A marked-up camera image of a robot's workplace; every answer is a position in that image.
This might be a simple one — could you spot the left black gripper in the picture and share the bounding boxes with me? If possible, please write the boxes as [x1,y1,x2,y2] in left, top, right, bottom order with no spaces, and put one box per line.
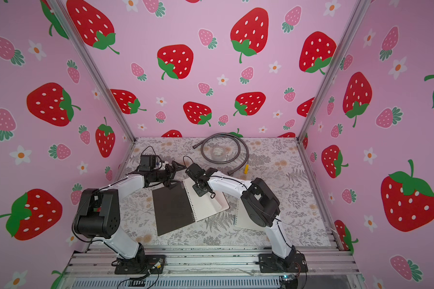
[150,161,186,189]

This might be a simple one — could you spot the dark grey spiral notebook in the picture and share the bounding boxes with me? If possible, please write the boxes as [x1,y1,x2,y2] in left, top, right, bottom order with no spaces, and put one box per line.
[152,178,230,236]

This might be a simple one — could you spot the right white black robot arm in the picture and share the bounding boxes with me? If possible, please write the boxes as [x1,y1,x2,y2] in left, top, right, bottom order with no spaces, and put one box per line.
[186,163,297,270]

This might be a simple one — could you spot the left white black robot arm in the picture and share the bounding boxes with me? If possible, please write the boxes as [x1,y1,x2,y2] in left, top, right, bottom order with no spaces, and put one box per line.
[72,155,184,263]

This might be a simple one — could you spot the clear tape roll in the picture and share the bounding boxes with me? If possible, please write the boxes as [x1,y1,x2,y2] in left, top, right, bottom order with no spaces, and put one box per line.
[211,146,227,162]

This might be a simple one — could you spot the white spiral notebook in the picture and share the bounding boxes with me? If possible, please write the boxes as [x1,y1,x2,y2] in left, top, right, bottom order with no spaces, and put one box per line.
[235,207,264,231]

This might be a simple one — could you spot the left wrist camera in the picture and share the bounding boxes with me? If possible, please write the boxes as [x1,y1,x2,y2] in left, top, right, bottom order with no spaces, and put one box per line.
[137,155,162,172]

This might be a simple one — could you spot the grey coiled hose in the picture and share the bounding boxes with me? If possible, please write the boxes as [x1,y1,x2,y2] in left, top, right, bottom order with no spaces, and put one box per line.
[192,132,250,175]

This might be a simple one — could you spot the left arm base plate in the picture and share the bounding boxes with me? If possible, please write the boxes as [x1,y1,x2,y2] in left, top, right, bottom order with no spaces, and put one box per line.
[112,255,166,275]

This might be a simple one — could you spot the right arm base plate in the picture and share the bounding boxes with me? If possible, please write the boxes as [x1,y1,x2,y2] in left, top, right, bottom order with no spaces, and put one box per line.
[256,253,309,274]

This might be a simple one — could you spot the aluminium rail frame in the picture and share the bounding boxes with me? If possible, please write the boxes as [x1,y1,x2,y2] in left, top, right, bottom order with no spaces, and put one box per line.
[57,245,367,289]

